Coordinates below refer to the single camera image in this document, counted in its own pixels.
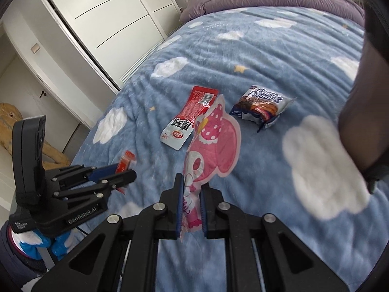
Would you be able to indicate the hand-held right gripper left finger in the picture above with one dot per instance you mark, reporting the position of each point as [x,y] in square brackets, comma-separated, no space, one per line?
[180,200]

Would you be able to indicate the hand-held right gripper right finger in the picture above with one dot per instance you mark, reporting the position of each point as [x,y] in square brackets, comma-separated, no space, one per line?
[203,210]

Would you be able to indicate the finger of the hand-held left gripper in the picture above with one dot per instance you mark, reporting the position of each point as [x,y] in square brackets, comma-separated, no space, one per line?
[103,172]
[121,178]

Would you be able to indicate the small red candy packet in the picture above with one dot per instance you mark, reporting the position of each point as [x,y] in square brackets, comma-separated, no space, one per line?
[126,159]

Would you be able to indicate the pink character candy packet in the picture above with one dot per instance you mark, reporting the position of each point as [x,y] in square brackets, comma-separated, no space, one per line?
[215,137]

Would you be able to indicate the red white sausage packet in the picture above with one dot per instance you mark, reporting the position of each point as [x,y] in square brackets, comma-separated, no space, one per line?
[182,121]

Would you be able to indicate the dark cake packet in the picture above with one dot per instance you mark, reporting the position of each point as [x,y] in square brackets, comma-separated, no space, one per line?
[258,103]

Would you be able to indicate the person's left forearm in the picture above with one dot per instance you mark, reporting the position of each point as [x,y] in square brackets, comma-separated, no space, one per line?
[15,261]

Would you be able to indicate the person's left hand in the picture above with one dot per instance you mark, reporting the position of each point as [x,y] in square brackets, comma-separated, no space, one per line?
[30,241]

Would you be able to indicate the tan plush toy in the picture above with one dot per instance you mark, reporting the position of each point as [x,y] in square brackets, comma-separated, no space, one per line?
[12,127]

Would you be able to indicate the white door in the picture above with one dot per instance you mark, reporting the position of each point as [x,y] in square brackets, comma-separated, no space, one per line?
[39,97]

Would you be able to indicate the white wardrobe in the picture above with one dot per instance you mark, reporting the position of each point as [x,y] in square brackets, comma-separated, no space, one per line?
[115,21]

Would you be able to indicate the brown black electric kettle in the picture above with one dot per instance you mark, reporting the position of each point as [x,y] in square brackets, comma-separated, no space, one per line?
[370,97]

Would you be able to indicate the purple pillow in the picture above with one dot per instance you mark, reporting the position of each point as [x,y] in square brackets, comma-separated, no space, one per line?
[258,0]

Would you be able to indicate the light switch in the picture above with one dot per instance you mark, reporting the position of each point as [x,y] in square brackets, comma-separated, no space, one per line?
[35,48]

